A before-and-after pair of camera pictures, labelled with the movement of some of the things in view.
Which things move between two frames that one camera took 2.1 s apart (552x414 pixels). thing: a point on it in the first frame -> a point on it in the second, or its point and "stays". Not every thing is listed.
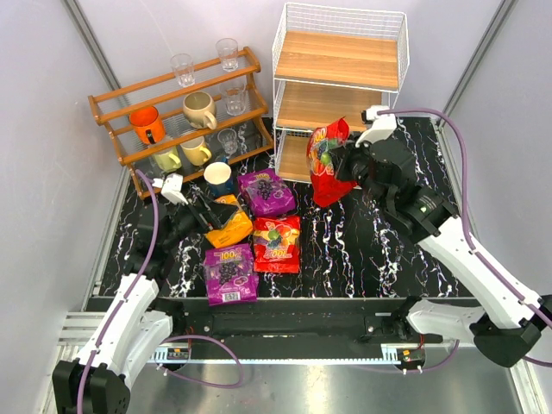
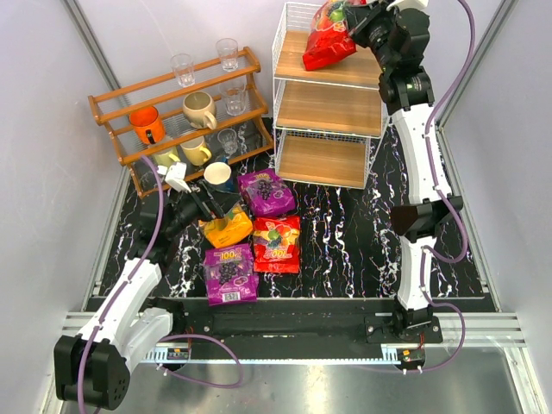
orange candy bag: x=236 y=226 stays
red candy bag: x=277 y=244 stays
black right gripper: x=349 y=163 -> x=360 y=22
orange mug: x=149 y=126 stays
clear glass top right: x=228 y=51 stays
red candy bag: x=325 y=185 -> x=329 y=38
